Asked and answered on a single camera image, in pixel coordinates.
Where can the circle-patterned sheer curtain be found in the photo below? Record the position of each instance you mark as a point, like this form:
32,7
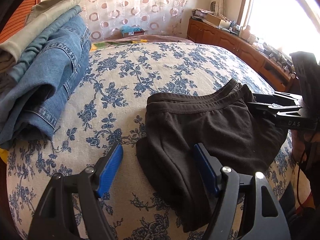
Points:
125,5

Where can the grey-green pants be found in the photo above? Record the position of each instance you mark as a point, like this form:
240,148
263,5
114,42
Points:
37,17

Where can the person's right hand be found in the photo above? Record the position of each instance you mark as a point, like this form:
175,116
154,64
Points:
298,147

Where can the small cardboard box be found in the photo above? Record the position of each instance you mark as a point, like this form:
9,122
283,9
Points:
135,35

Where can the wooden cabinet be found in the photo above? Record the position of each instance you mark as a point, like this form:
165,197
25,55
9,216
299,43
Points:
225,40

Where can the dark bottle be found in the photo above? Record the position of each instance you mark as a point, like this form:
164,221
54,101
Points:
234,27

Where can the light blue jeans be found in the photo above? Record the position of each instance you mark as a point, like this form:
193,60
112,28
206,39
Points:
50,37

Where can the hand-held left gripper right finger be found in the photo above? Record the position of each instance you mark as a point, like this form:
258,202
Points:
203,167

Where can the black t-shirt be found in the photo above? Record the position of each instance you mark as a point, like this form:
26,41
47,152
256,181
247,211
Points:
200,130

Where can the blue floral bedsheet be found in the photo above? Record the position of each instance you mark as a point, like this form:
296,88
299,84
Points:
150,67

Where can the wooden slatted wardrobe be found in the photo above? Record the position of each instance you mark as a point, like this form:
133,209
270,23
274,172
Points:
22,17

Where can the white bottle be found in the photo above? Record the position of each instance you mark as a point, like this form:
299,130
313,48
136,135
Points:
248,32

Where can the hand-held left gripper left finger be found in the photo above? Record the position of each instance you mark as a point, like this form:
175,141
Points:
110,170

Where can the yellow plush toy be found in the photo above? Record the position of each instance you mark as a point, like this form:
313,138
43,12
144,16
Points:
2,155

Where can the person's leg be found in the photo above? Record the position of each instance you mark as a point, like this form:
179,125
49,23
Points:
305,225

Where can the window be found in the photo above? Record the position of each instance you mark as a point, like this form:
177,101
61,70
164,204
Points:
275,17

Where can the pile of papers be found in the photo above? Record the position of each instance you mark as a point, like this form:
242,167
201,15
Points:
201,14

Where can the colourful floral blanket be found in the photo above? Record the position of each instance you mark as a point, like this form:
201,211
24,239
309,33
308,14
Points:
100,45

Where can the open tan cardboard box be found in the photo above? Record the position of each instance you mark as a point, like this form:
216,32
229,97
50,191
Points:
217,21

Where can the light blue cloth item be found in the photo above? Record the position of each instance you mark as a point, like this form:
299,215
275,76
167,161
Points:
128,28

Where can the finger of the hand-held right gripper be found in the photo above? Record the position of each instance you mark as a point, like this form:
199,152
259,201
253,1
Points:
277,100
295,121

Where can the black devices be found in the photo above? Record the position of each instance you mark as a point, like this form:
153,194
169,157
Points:
277,58

